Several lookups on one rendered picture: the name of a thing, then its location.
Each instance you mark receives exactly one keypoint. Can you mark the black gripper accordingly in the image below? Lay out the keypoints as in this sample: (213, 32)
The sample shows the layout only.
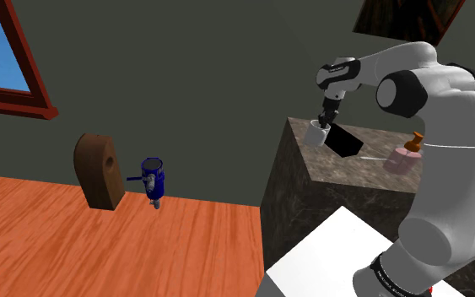
(330, 108)

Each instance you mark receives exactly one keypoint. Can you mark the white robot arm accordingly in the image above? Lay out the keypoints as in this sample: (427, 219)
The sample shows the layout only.
(455, 172)

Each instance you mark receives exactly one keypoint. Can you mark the white cup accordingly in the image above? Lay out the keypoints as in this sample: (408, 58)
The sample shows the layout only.
(314, 135)

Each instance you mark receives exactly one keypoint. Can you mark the black box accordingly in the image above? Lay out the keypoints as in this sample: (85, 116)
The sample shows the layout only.
(344, 144)

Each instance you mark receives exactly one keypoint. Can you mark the thin white stick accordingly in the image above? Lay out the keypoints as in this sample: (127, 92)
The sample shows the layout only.
(373, 158)

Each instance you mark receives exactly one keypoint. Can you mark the pink soap bottle orange pump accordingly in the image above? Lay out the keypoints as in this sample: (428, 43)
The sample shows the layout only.
(401, 161)

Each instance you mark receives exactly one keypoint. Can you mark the brown marble counter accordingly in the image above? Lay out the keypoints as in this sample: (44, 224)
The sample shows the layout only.
(299, 197)

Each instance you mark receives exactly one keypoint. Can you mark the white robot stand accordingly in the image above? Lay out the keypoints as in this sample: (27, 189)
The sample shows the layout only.
(323, 255)

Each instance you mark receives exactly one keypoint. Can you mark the blue coffee machine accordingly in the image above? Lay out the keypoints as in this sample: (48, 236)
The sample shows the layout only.
(154, 181)

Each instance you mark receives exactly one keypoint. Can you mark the brown wooden arched block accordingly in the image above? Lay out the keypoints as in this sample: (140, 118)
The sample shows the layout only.
(97, 172)

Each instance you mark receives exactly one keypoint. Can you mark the dark wall picture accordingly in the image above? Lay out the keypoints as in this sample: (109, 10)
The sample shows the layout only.
(405, 18)

